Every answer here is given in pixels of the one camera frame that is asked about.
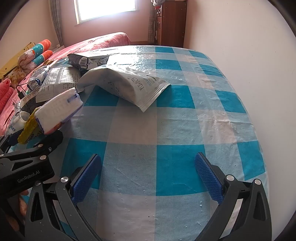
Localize pink pillow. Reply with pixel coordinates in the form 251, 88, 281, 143
0, 78, 12, 93

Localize clear plastic wrapper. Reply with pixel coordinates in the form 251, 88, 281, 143
54, 57, 71, 68

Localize yellow snack wrapper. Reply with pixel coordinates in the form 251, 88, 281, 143
18, 111, 45, 144

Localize cartoon patterned bolster pillows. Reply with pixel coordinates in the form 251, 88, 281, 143
18, 39, 52, 70

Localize dark blue snack packet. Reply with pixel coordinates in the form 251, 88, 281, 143
20, 92, 48, 114

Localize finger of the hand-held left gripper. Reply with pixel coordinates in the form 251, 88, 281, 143
0, 130, 64, 163
0, 134, 21, 154

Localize white tissue pack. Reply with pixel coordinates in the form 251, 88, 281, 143
36, 89, 83, 135

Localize bright window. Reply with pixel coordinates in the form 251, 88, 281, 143
73, 0, 139, 25

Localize small white container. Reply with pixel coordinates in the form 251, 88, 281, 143
14, 111, 31, 130

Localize brown wooden cabinet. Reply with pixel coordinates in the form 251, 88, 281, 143
155, 0, 187, 48

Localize plaid curtain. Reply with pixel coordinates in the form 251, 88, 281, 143
147, 0, 160, 45
48, 0, 64, 48

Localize rolled colourful cartoon quilt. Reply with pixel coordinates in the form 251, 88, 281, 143
30, 50, 54, 70

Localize white printed wrapper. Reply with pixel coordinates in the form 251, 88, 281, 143
4, 120, 25, 138

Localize large silver white bag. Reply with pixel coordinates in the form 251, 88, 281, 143
77, 65, 172, 113

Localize yellow floral pillow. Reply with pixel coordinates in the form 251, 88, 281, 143
4, 67, 26, 87

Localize yellow headboard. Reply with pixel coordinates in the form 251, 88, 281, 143
0, 42, 36, 79

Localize dark grey barcode packet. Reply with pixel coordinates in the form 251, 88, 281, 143
67, 53, 110, 70

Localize grey printed foil bag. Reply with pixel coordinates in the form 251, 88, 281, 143
36, 67, 82, 103

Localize small blue white bottle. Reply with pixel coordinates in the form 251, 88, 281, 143
27, 66, 50, 90

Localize pink folded quilts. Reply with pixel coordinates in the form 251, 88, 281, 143
0, 88, 15, 112

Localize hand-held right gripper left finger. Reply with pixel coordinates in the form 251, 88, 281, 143
24, 153, 102, 241

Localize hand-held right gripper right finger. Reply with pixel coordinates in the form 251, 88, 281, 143
194, 152, 272, 241

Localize blue checked tablecloth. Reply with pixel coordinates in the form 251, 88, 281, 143
18, 45, 270, 241

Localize black charger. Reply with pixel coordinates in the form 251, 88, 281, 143
15, 84, 26, 100

